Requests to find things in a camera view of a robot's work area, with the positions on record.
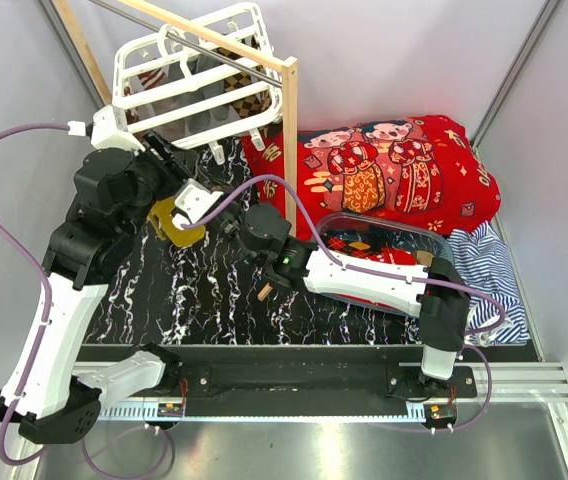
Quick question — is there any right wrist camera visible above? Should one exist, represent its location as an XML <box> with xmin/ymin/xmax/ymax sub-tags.
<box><xmin>171</xmin><ymin>179</ymin><xmax>224</xmax><ymax>230</ymax></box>

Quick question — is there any red patterned sock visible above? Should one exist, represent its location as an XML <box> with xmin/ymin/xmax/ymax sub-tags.
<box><xmin>369</xmin><ymin>248</ymin><xmax>417</xmax><ymax>265</ymax></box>

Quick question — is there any white plastic clip hanger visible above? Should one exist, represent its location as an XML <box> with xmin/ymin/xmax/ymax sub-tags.
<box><xmin>111</xmin><ymin>1</ymin><xmax>284</xmax><ymax>163</ymax></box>

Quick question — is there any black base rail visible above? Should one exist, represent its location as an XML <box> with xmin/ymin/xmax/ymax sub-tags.
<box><xmin>104</xmin><ymin>345</ymin><xmax>485</xmax><ymax>424</ymax></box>

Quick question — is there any yellow sock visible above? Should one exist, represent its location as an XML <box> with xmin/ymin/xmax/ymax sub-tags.
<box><xmin>148</xmin><ymin>196</ymin><xmax>206</xmax><ymax>248</ymax></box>

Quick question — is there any red cartoon print blanket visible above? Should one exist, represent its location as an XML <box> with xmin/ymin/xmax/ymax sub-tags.
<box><xmin>241</xmin><ymin>114</ymin><xmax>501</xmax><ymax>245</ymax></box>

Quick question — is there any argyle sock in basket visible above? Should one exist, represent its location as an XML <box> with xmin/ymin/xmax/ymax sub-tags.
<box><xmin>325</xmin><ymin>236</ymin><xmax>378</xmax><ymax>259</ymax></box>

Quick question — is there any brown argyle sock hanging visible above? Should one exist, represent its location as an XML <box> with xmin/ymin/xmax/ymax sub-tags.
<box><xmin>213</xmin><ymin>34</ymin><xmax>273</xmax><ymax>119</ymax></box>

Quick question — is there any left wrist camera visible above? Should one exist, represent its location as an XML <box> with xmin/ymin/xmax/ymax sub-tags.
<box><xmin>67</xmin><ymin>105</ymin><xmax>145</xmax><ymax>152</ymax></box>

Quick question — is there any clear plastic basket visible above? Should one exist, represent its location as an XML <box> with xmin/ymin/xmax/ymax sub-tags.
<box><xmin>304</xmin><ymin>213</ymin><xmax>470</xmax><ymax>321</ymax></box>

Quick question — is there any metal rack rod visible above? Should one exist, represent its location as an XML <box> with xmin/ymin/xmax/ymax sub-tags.
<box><xmin>90</xmin><ymin>0</ymin><xmax>282</xmax><ymax>89</ymax></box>

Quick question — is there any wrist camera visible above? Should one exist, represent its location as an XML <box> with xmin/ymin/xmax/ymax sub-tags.
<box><xmin>171</xmin><ymin>179</ymin><xmax>224</xmax><ymax>230</ymax></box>
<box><xmin>67</xmin><ymin>105</ymin><xmax>145</xmax><ymax>152</ymax></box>

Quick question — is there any wooden drying rack frame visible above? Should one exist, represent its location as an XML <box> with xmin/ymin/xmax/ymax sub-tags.
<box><xmin>53</xmin><ymin>0</ymin><xmax>299</xmax><ymax>301</ymax></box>

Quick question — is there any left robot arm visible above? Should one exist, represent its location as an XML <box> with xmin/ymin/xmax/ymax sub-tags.
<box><xmin>0</xmin><ymin>132</ymin><xmax>197</xmax><ymax>445</ymax></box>

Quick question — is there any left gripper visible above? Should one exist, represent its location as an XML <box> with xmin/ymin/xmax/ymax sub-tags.
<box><xmin>120</xmin><ymin>128</ymin><xmax>199</xmax><ymax>237</ymax></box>

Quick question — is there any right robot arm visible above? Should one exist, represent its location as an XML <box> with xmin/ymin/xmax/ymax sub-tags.
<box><xmin>209</xmin><ymin>200</ymin><xmax>470</xmax><ymax>397</ymax></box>

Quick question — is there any grey sock hanging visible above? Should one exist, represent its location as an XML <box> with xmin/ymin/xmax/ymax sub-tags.
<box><xmin>163</xmin><ymin>54</ymin><xmax>230</xmax><ymax>134</ymax></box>

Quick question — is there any blue striped shirt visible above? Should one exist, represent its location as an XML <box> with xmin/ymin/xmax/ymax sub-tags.
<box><xmin>448</xmin><ymin>222</ymin><xmax>531</xmax><ymax>346</ymax></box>

